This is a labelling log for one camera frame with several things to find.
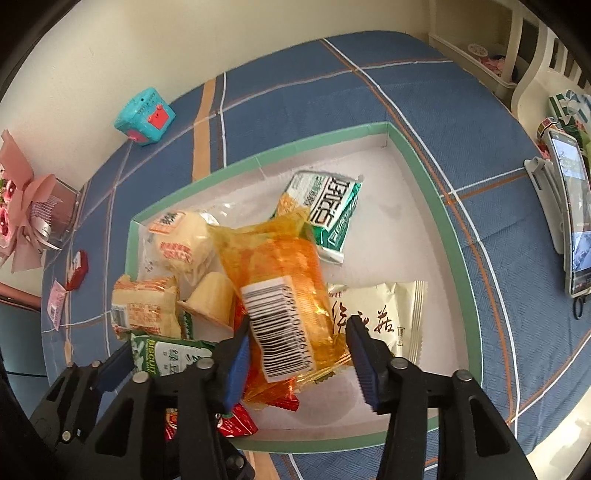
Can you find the smartphone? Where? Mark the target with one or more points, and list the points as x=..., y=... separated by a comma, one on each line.
x=572, y=212

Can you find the clear-wrapped white bun packet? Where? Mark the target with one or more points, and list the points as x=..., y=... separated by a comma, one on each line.
x=178, y=244

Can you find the pink items in rack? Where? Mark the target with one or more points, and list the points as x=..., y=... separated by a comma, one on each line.
x=497, y=61

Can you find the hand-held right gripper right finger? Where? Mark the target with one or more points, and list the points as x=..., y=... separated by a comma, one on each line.
x=364, y=369

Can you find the small red white packet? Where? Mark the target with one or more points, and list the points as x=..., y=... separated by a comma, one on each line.
x=78, y=272

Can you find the patterned tape roll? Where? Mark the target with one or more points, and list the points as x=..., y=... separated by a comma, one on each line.
x=547, y=125

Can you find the pink wrapped flower bouquet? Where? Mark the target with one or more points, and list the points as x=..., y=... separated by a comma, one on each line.
x=27, y=194

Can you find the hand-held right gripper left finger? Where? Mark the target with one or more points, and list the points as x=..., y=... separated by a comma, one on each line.
x=238, y=369

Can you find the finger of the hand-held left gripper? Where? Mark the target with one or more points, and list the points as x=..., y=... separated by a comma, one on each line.
x=113, y=369
x=238, y=461

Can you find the clear acrylic vase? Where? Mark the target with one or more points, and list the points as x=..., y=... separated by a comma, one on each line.
x=64, y=207

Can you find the white phone stand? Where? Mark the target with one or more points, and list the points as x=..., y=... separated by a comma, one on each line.
x=545, y=184

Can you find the teal box with red prints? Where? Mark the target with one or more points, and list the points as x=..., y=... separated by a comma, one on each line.
x=143, y=115

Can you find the yellow orange snack packet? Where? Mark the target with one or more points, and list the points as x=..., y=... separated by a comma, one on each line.
x=286, y=277

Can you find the small pink packet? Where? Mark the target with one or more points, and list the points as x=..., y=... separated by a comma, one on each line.
x=56, y=302

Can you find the white chair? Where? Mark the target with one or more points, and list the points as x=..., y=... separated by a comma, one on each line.
x=531, y=78

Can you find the round floral tin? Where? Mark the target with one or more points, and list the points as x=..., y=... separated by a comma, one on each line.
x=476, y=48

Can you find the red cartoon snack packet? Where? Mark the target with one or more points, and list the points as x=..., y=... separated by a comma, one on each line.
x=238, y=422

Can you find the green-rimmed white cardboard tray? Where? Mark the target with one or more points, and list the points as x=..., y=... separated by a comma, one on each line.
x=415, y=240

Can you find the orange white bread packet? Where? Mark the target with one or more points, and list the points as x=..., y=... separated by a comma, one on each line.
x=147, y=304

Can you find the white shelf rack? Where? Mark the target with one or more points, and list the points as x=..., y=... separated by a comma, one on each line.
x=466, y=67

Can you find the green white cracker packet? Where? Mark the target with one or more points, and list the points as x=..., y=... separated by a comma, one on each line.
x=323, y=207

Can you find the red diamond-pattern packet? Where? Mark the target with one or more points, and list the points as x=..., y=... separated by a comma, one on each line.
x=281, y=401

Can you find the green white paper bag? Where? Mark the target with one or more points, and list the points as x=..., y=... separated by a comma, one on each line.
x=565, y=104

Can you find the blue plaid tablecloth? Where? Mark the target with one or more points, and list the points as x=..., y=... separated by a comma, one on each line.
x=461, y=138

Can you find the cream white snack packet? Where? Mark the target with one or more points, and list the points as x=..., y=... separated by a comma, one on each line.
x=388, y=314

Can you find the green biscuit packet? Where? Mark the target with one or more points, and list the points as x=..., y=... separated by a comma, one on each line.
x=161, y=353

